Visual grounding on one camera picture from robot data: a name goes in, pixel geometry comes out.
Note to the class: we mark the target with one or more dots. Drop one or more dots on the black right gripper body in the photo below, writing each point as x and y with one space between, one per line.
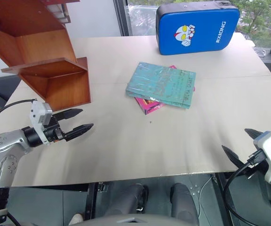
255 171

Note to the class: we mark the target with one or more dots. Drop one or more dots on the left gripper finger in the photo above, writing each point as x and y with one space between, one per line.
79 131
69 114

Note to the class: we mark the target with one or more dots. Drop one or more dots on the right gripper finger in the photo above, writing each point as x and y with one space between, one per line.
230 156
252 134

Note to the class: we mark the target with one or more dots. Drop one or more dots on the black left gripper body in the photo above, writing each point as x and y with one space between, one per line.
55 134

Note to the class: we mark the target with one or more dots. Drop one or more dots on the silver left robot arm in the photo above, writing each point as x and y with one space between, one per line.
3 143

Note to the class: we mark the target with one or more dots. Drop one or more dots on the brown wooden bookshelf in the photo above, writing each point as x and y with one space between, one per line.
62 84

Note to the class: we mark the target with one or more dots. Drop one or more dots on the pink book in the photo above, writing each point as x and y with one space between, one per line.
149 106

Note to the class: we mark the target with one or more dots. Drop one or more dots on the teal book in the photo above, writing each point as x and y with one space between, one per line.
159 82

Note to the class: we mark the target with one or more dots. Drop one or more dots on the black table leg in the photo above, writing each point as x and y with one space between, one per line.
222 195
90 202

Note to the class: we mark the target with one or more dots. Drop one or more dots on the dark rounded shape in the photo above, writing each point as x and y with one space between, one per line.
126 200
183 202

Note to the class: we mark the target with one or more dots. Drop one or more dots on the pale shoe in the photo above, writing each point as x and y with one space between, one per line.
76 219

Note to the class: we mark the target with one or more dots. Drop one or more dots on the grey white box stack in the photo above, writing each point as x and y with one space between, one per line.
59 11

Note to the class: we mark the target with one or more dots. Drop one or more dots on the grey robot torso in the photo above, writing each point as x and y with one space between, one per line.
130 220

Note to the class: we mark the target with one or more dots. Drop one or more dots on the blue cartoon kick pad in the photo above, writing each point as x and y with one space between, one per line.
196 28

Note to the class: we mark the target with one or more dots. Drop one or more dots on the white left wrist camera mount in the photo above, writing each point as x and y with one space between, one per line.
37 113

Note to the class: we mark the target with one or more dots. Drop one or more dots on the dark window frame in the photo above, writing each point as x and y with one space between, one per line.
123 17

